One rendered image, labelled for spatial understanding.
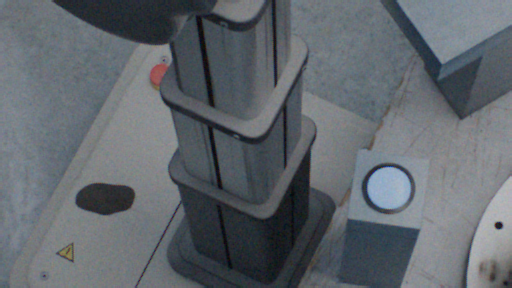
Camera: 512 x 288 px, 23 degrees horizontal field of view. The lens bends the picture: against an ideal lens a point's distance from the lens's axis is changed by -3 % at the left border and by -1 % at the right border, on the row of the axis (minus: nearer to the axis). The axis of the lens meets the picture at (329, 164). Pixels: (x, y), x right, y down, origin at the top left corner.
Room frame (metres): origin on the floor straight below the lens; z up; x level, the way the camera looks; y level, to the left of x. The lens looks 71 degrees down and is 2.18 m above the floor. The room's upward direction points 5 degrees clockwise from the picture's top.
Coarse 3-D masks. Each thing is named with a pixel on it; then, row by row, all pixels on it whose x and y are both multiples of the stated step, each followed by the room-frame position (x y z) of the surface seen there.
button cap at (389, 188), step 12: (384, 168) 0.40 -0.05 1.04; (372, 180) 0.38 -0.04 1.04; (384, 180) 0.38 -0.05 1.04; (396, 180) 0.38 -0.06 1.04; (408, 180) 0.39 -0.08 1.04; (372, 192) 0.37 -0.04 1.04; (384, 192) 0.37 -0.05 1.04; (396, 192) 0.37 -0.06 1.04; (408, 192) 0.37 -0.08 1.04; (384, 204) 0.36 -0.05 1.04; (396, 204) 0.36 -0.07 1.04
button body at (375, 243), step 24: (360, 168) 0.39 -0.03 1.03; (408, 168) 0.40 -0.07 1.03; (360, 192) 0.37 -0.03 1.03; (360, 216) 0.35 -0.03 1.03; (384, 216) 0.35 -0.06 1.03; (408, 216) 0.35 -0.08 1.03; (360, 240) 0.34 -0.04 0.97; (384, 240) 0.34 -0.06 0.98; (408, 240) 0.34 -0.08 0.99; (360, 264) 0.34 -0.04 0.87; (384, 264) 0.34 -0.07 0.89
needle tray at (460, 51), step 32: (384, 0) 0.57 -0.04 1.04; (416, 0) 0.58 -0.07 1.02; (448, 0) 0.58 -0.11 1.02; (480, 0) 0.59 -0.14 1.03; (416, 32) 0.53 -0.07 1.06; (448, 32) 0.55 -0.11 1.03; (480, 32) 0.55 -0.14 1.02; (448, 64) 0.50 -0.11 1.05; (480, 64) 0.55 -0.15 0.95; (448, 96) 0.57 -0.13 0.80; (480, 96) 0.56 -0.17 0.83
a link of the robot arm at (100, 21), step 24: (72, 0) 0.21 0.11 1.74; (96, 0) 0.21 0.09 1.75; (120, 0) 0.20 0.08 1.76; (144, 0) 0.20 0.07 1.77; (168, 0) 0.19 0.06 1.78; (192, 0) 0.19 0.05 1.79; (216, 0) 0.19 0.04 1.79; (96, 24) 0.21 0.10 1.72; (120, 24) 0.20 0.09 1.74; (144, 24) 0.20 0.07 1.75; (168, 24) 0.20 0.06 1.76
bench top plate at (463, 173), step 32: (416, 64) 0.62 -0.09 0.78; (416, 96) 0.58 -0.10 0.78; (384, 128) 0.53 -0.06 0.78; (416, 128) 0.54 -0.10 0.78; (448, 128) 0.54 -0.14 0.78; (480, 128) 0.54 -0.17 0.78; (448, 160) 0.50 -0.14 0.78; (480, 160) 0.50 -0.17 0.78; (448, 192) 0.46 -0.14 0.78; (480, 192) 0.46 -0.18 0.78; (448, 224) 0.42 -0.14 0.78; (320, 256) 0.37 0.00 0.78; (416, 256) 0.38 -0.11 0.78; (448, 256) 0.38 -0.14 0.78
